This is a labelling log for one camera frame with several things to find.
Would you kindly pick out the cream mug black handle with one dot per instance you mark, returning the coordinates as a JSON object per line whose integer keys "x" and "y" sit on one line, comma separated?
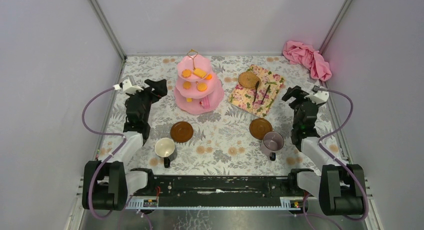
{"x": 165, "y": 148}

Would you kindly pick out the brown saucer right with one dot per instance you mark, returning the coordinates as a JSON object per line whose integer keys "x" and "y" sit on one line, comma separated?
{"x": 259, "y": 127}

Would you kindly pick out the mauve mug black handle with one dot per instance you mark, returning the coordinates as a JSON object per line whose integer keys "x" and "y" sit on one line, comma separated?
{"x": 272, "y": 142}

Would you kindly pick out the floral rectangular serving tray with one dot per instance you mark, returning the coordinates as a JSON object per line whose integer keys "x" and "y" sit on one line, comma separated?
{"x": 242, "y": 97}

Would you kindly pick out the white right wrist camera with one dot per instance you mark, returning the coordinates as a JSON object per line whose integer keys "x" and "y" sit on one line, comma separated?
{"x": 318, "y": 97}

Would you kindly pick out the round woven brown coaster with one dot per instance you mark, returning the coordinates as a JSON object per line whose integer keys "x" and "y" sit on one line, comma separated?
{"x": 249, "y": 80}

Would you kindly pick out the small orange cookie toy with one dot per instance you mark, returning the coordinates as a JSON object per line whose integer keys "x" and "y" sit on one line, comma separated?
{"x": 201, "y": 87}

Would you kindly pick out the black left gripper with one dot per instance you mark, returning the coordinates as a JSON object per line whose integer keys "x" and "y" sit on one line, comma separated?
{"x": 149, "y": 91}

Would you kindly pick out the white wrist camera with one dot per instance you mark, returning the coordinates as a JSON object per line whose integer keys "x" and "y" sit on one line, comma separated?
{"x": 128, "y": 86}
{"x": 318, "y": 97}

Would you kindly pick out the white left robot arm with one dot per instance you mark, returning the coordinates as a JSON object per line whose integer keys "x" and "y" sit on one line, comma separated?
{"x": 106, "y": 182}

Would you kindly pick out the crumpled pink cloth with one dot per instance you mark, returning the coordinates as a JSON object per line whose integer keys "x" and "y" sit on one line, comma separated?
{"x": 304, "y": 54}

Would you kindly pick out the brown saucer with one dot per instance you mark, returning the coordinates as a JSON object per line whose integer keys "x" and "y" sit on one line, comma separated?
{"x": 259, "y": 127}
{"x": 181, "y": 132}

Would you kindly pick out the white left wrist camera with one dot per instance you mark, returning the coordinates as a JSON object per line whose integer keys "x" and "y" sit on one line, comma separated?
{"x": 128, "y": 86}

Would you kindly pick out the pink three-tier cake stand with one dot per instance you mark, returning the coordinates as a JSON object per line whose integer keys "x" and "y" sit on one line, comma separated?
{"x": 215, "y": 92}

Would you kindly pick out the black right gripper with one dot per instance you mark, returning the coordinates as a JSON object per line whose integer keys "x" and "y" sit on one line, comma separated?
{"x": 295, "y": 92}

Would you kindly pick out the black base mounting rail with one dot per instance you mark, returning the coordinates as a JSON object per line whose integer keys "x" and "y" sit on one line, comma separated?
{"x": 203, "y": 192}

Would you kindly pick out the round orange cookie toy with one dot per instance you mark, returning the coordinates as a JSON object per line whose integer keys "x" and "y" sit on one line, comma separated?
{"x": 187, "y": 85}

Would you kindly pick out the brown saucer left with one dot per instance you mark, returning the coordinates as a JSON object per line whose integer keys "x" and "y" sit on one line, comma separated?
{"x": 181, "y": 132}

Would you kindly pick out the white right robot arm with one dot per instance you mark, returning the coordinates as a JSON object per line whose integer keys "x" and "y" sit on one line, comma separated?
{"x": 340, "y": 188}

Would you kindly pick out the floral tablecloth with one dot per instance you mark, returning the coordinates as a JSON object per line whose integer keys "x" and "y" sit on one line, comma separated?
{"x": 221, "y": 143}

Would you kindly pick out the orange flower cookie toy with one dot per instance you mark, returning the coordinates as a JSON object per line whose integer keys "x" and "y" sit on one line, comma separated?
{"x": 186, "y": 73}

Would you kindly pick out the pink cake slice toy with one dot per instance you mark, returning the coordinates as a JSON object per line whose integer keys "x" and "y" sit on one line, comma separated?
{"x": 205, "y": 103}

